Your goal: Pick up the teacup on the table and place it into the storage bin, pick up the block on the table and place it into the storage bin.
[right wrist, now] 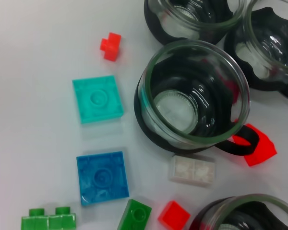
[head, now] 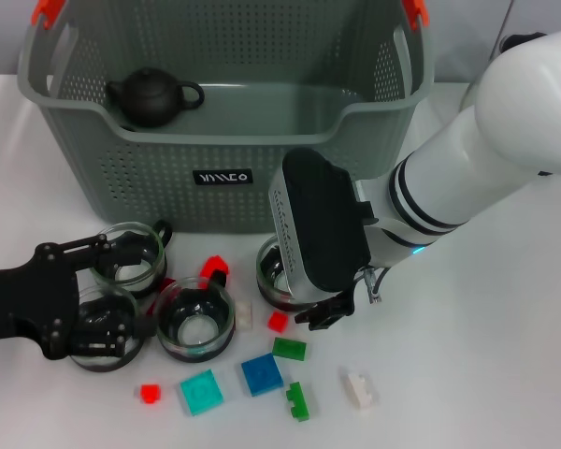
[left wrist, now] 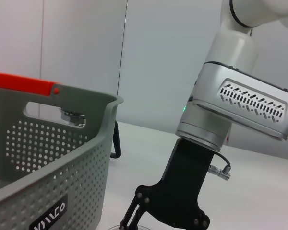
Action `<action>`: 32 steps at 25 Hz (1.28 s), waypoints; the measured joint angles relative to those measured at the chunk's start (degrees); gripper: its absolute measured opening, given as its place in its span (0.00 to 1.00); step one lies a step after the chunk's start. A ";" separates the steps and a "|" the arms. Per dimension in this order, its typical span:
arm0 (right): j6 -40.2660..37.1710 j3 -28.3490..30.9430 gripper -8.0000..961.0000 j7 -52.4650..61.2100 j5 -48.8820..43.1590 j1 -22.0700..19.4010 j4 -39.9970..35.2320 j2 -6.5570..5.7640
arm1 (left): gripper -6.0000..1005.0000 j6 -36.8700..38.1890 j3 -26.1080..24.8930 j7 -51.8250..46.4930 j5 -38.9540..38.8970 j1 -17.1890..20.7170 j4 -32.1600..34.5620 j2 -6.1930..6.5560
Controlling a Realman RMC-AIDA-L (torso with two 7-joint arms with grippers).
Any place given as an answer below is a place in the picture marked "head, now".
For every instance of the green notched small block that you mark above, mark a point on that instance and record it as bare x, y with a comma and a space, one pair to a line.
298, 401

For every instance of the black clay teapot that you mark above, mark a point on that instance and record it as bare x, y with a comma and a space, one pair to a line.
145, 98

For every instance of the grey perforated storage bin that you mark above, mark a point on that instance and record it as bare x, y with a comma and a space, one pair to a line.
168, 187

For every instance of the blue square flat block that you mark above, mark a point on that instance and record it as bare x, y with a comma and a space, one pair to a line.
261, 374

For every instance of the dark red long block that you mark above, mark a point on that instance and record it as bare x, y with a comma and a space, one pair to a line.
167, 283

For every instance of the small red square block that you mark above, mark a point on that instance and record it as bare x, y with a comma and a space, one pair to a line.
278, 322

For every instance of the small red slope block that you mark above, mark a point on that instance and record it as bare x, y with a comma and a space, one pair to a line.
149, 393

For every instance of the glass teacup black sleeve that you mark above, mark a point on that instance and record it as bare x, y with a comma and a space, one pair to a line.
266, 276
194, 332
98, 366
121, 280

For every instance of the white building block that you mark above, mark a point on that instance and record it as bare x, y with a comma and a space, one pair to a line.
361, 389
244, 314

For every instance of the bright red slope block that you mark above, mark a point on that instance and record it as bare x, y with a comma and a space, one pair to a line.
212, 264

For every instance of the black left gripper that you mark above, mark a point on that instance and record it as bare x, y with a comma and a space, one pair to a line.
28, 304

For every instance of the green flat rectangular block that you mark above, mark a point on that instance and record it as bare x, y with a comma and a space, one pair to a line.
290, 348

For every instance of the right wrist silver connector plug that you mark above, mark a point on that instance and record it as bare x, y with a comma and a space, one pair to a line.
371, 285

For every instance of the teal square flat block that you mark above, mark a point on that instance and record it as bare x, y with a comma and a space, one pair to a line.
202, 392

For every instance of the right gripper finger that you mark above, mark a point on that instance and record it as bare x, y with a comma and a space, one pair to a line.
327, 313

